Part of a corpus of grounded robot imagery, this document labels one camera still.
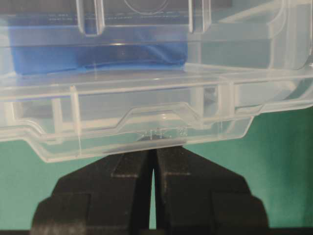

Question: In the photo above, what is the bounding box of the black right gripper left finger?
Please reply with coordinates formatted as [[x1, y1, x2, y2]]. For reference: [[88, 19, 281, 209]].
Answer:
[[31, 151, 153, 235]]

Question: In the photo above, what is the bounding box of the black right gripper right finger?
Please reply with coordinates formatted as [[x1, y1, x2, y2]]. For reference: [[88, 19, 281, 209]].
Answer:
[[155, 146, 269, 235]]

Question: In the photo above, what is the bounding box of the clear plastic box lid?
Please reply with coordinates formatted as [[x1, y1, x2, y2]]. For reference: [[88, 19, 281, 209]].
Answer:
[[0, 63, 313, 163]]

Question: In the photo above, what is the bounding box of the clear plastic storage box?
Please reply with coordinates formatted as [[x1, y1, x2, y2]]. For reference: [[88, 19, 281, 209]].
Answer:
[[0, 0, 313, 75]]

